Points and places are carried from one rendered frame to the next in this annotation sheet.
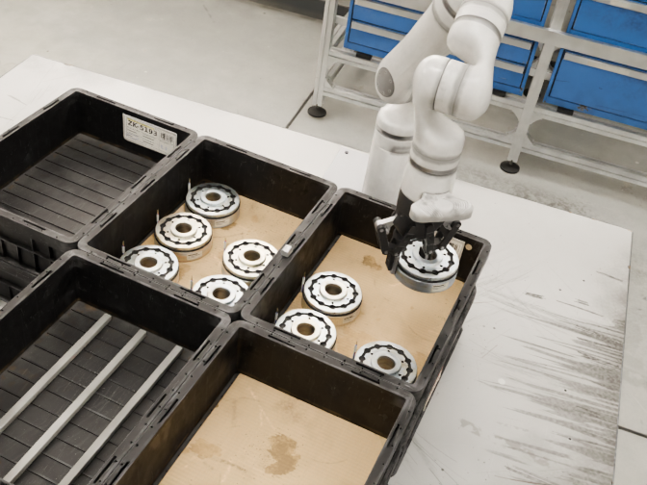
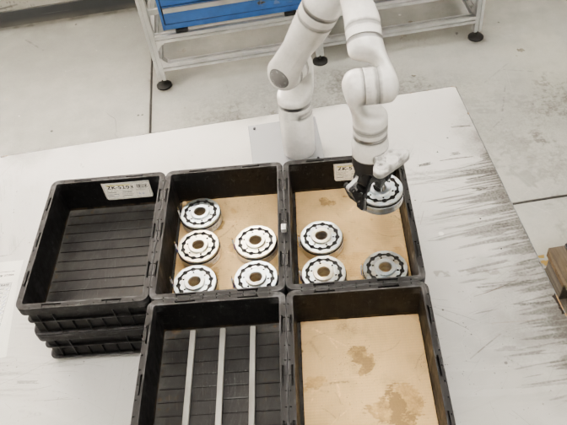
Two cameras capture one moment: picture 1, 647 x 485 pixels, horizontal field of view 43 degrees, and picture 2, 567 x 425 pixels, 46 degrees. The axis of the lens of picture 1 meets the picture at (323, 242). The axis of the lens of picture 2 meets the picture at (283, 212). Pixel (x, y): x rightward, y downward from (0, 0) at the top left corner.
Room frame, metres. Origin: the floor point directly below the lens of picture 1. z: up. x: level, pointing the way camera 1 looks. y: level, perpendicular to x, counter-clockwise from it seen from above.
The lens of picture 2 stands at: (0.06, 0.29, 2.10)
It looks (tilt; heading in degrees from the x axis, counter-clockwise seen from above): 48 degrees down; 347
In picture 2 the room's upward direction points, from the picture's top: 9 degrees counter-clockwise
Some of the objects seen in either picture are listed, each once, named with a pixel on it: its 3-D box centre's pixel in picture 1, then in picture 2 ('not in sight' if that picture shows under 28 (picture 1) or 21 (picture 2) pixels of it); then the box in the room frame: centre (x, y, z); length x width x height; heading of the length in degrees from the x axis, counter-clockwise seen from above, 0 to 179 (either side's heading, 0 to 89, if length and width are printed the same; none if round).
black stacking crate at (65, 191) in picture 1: (75, 183); (103, 251); (1.21, 0.47, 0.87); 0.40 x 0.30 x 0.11; 161
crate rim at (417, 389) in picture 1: (374, 281); (348, 218); (1.02, -0.09, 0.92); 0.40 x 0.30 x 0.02; 161
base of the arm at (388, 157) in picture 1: (390, 163); (296, 126); (1.41, -0.11, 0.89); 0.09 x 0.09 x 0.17; 85
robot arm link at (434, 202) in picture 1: (434, 180); (376, 145); (0.97, -0.14, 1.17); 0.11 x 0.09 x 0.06; 20
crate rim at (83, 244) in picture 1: (216, 217); (221, 228); (1.12, 0.19, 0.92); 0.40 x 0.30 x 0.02; 161
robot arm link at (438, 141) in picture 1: (438, 112); (365, 104); (0.99, -0.13, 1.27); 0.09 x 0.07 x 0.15; 73
